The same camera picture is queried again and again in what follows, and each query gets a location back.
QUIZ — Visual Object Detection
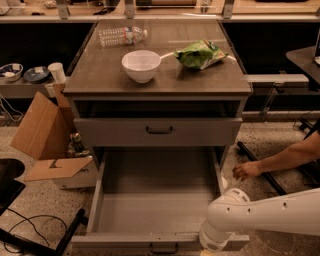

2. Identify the grey drawer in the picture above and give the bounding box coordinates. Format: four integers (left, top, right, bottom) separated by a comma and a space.
74, 118, 242, 147
70, 148, 251, 256

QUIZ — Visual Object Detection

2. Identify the person's forearm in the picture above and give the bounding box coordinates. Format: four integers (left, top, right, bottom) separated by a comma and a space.
259, 132, 320, 173

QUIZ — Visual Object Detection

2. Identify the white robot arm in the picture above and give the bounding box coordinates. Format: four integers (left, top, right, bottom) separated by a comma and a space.
199, 188, 320, 253

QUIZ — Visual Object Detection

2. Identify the grey top drawer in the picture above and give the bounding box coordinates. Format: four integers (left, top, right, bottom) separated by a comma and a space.
74, 118, 242, 147

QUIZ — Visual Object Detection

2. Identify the grey drawer cabinet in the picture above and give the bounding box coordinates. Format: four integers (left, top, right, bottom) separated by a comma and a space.
64, 19, 251, 162

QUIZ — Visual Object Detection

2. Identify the open cardboard box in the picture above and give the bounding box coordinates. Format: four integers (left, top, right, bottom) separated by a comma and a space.
11, 92, 98, 189

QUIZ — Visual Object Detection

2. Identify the person's bare hand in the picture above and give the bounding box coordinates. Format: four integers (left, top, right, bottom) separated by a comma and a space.
232, 161, 263, 181

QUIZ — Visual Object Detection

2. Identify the small figurine in box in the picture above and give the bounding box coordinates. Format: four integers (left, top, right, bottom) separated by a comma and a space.
67, 133, 89, 158

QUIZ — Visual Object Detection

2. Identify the green chip bag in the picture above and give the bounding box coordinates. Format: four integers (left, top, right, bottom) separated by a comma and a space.
174, 39, 228, 70

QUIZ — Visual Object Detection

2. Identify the black stand base left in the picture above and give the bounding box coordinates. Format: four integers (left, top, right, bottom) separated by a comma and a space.
0, 158, 88, 256

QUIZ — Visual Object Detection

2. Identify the dark side table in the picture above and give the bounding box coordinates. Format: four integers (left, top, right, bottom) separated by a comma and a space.
286, 46, 320, 85

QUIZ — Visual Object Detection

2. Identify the clear plastic water bottle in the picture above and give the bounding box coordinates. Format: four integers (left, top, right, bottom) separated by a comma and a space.
98, 26, 148, 47

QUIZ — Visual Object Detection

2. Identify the white paper cup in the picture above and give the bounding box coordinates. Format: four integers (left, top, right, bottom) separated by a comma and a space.
48, 62, 66, 84

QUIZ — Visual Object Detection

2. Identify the blue patterned bowl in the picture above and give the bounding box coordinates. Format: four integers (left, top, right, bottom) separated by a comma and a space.
23, 66, 50, 83

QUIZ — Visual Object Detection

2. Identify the white patterned bowl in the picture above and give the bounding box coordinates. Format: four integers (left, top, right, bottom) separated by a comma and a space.
0, 63, 23, 82

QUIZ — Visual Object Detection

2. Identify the black cable on floor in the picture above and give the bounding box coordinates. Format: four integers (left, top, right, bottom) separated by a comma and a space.
2, 207, 69, 254

